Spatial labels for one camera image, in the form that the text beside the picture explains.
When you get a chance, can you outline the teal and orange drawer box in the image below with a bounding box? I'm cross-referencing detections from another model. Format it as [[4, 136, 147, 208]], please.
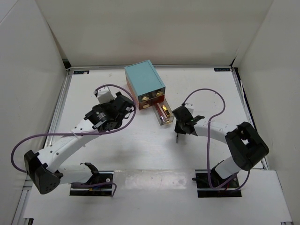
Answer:
[[124, 60, 165, 110]]

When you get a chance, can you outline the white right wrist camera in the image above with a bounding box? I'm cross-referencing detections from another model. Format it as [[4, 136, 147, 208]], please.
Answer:
[[184, 103, 194, 114]]

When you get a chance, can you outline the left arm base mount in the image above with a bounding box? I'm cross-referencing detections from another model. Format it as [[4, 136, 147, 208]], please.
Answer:
[[69, 171, 116, 197]]

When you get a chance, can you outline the gold black lipstick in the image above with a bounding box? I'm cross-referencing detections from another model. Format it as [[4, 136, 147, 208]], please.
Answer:
[[161, 105, 171, 118]]

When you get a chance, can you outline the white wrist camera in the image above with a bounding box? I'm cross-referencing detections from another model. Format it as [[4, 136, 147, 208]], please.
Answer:
[[94, 87, 114, 104], [184, 103, 194, 114]]

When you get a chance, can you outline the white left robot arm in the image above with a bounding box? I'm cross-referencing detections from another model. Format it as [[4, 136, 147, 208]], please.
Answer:
[[24, 91, 136, 195]]

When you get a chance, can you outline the red lip gloss stick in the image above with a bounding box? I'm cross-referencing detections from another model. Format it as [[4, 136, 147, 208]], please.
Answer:
[[156, 103, 165, 122]]

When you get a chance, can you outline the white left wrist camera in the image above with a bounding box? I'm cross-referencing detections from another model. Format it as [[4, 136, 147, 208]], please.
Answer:
[[94, 87, 114, 104]]

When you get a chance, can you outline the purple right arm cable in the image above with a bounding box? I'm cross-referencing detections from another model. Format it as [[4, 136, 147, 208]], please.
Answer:
[[181, 88, 250, 190]]

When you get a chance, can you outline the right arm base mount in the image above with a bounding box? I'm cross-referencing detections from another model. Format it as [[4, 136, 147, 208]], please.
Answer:
[[192, 172, 242, 198]]

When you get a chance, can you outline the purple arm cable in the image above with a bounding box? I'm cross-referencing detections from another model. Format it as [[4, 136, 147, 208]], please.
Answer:
[[181, 88, 250, 190], [11, 83, 137, 197]]

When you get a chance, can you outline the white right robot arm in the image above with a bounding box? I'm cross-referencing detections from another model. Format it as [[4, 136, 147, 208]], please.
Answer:
[[173, 105, 270, 189]]

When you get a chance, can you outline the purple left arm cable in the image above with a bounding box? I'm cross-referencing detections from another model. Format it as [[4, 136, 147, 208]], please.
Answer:
[[11, 83, 137, 197]]

